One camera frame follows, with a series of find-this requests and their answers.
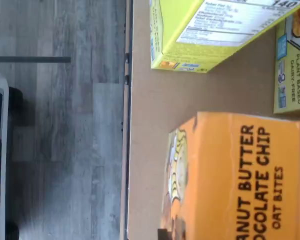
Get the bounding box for wooden shelf board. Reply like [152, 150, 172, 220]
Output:
[128, 0, 300, 240]

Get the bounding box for orange Bobo's peanut butter box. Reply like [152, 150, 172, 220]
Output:
[157, 111, 300, 240]

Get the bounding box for green Bobo's apple pie box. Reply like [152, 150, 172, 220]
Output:
[149, 0, 300, 74]
[273, 9, 300, 115]

